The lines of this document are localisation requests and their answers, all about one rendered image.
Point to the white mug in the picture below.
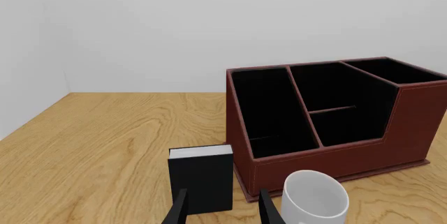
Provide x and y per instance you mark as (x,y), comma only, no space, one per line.
(314,200)

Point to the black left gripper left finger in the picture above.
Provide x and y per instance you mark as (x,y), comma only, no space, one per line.
(176,213)

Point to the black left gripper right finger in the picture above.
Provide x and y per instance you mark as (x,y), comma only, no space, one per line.
(270,212)

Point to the red-brown desk caddy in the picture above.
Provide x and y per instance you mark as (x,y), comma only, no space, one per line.
(349,153)

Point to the black book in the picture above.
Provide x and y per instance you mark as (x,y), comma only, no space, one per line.
(200,179)

